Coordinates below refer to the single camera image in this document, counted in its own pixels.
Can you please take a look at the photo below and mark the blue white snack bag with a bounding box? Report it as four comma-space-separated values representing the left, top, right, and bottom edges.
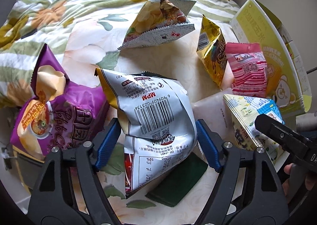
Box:
223, 93, 285, 164

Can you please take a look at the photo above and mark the purple chip bag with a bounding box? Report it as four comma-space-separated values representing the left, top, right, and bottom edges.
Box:
10, 45, 110, 160

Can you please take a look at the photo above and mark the dark green snack packet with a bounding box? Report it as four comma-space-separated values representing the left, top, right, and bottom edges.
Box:
146, 152, 208, 207

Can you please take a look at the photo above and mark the white translucent snack packet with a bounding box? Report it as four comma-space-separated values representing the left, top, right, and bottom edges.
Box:
192, 88, 234, 141

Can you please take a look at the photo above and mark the pink striped snack bag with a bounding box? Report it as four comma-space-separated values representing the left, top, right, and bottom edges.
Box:
225, 42, 268, 98

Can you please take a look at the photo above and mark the yellow chocolate snack bag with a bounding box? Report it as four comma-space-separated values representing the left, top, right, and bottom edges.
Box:
196, 15, 227, 87

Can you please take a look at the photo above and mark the silver barcode snack bag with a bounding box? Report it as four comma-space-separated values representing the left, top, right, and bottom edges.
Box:
95, 68, 197, 198

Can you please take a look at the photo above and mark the silver chip bag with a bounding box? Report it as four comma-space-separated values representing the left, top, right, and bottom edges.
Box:
119, 0, 196, 50

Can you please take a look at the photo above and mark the person's right hand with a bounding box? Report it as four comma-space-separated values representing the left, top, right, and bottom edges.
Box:
282, 164, 317, 197

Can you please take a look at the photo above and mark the green cardboard box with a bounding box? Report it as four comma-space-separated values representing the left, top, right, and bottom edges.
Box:
230, 0, 312, 118

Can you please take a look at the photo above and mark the floral bed quilt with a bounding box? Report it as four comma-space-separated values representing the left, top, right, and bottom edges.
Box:
1, 0, 239, 107

